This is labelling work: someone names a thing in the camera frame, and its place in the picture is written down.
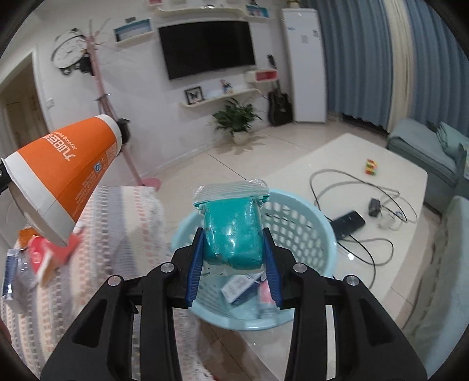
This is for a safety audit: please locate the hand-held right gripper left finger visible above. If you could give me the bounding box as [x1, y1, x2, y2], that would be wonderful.
[40, 227, 206, 381]

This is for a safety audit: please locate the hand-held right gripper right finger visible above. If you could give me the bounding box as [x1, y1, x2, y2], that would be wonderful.
[262, 228, 427, 381]

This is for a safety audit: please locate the light blue plastic basket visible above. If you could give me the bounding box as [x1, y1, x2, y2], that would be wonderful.
[169, 188, 339, 332]

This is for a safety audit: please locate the clear bag of teal clay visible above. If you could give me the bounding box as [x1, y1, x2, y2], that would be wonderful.
[192, 178, 271, 275]

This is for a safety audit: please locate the orange and white paper cup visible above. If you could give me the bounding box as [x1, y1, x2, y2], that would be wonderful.
[1, 114, 123, 247]

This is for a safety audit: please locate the clear plastic bottle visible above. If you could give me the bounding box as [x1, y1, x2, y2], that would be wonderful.
[256, 282, 277, 319]

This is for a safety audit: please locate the white and blue box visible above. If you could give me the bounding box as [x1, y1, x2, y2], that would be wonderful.
[222, 273, 267, 305]

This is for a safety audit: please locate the orange snack packet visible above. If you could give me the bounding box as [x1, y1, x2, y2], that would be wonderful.
[18, 227, 37, 250]

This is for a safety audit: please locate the wooden door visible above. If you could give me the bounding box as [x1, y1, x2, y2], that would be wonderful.
[0, 51, 52, 147]

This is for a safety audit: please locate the striped woven blanket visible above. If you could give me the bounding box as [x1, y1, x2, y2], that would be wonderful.
[0, 185, 220, 381]

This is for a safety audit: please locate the red snack packet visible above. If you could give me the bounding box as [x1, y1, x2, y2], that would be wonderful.
[28, 229, 83, 286]

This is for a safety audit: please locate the black phone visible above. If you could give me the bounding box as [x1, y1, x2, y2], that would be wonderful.
[332, 210, 367, 240]

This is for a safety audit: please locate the clear plastic packet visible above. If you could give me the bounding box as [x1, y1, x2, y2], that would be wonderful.
[3, 247, 37, 303]

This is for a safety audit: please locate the pink coat rack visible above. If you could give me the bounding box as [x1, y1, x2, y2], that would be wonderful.
[86, 18, 162, 191]

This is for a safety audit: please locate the white charger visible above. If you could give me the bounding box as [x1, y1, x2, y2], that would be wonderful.
[377, 210, 407, 231]

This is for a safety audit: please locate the black hanging bag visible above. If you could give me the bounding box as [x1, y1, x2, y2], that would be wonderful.
[117, 118, 132, 145]

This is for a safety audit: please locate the green potted plant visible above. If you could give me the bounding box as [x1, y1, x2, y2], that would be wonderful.
[212, 98, 262, 145]

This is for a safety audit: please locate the black acoustic guitar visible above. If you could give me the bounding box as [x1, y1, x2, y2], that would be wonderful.
[267, 55, 294, 125]

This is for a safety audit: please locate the grey-green sofa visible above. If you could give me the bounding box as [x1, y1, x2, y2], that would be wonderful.
[403, 196, 469, 378]

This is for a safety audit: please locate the framed butterfly picture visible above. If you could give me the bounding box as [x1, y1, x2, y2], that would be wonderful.
[184, 86, 204, 107]

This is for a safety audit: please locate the teal sofa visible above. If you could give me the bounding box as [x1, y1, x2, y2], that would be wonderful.
[386, 119, 469, 211]

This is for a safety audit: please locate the pink and white box shelf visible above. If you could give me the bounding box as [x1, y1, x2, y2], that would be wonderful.
[245, 69, 278, 84]

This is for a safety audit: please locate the wide blue box shelf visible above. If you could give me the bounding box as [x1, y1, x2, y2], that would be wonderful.
[113, 18, 154, 46]

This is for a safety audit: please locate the white standing air conditioner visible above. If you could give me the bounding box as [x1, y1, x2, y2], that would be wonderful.
[281, 8, 328, 124]

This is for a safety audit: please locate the folded teal blanket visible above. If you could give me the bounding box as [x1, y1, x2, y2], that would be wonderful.
[436, 122, 469, 162]

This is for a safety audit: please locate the blue curtain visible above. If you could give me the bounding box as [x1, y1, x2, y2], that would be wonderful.
[306, 0, 394, 129]
[405, 0, 469, 143]

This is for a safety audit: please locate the cream curtain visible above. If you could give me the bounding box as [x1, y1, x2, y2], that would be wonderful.
[381, 0, 416, 133]

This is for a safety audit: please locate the small blue box shelf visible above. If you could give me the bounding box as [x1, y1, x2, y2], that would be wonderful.
[245, 4, 270, 19]

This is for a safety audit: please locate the black cable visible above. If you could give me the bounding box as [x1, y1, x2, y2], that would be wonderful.
[309, 169, 418, 290]

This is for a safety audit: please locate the panda wall clock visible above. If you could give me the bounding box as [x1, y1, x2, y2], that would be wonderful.
[51, 29, 90, 76]

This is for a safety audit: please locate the white curved wall shelf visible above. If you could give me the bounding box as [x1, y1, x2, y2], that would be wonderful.
[179, 88, 259, 108]

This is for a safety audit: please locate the black wall television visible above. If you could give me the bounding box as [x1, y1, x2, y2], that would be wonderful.
[157, 21, 256, 81]

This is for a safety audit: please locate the white wavy wall shelf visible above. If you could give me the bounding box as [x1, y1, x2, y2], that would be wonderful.
[154, 5, 272, 23]

